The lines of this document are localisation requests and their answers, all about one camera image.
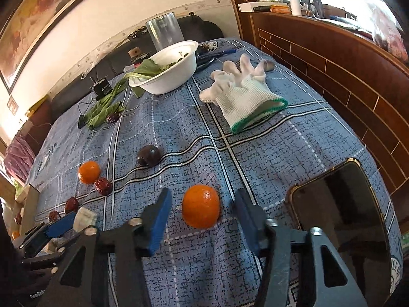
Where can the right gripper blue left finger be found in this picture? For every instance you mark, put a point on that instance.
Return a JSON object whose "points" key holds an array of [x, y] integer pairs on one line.
{"points": [[82, 278]]}

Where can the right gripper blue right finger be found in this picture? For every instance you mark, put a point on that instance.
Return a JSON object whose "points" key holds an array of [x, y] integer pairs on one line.
{"points": [[324, 278]]}

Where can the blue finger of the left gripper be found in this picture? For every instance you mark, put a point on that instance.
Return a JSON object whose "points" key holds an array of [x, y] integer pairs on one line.
{"points": [[59, 225]]}

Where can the red jujube date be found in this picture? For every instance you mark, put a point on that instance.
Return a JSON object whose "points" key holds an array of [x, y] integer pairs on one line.
{"points": [[54, 216], [71, 205], [103, 186]]}

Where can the small orange tangerine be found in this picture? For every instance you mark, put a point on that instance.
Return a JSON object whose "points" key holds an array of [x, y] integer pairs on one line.
{"points": [[89, 172]]}

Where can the large orange tangerine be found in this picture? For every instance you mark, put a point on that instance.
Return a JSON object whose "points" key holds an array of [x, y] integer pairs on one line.
{"points": [[201, 207]]}

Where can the dark purple plum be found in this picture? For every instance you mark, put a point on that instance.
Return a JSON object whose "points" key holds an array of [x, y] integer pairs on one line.
{"points": [[149, 156]]}

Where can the black smartphone gold case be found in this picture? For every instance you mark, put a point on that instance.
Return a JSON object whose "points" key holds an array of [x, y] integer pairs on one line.
{"points": [[343, 204]]}

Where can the green leafy vegetable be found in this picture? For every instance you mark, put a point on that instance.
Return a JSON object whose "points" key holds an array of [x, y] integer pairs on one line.
{"points": [[105, 106]]}

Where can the blue plaid tablecloth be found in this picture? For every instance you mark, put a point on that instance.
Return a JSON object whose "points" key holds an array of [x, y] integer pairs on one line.
{"points": [[204, 267]]}

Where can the small black device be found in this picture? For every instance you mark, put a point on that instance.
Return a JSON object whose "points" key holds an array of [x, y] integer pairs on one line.
{"points": [[101, 87]]}

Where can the white knit work glove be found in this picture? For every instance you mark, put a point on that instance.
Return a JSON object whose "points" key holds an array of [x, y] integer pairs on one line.
{"points": [[242, 94]]}

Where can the white plastic bowl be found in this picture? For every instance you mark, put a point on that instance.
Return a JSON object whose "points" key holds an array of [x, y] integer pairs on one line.
{"points": [[166, 70]]}

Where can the clear glass jar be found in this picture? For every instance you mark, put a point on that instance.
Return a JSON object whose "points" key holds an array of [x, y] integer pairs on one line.
{"points": [[164, 31]]}

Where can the blue pen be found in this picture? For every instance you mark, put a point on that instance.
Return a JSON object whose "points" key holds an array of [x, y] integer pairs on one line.
{"points": [[216, 54]]}

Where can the framed horse painting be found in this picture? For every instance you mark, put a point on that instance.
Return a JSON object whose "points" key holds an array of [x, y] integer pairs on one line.
{"points": [[23, 30]]}

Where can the black leather sofa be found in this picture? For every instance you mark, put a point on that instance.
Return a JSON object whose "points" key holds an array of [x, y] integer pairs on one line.
{"points": [[192, 26]]}

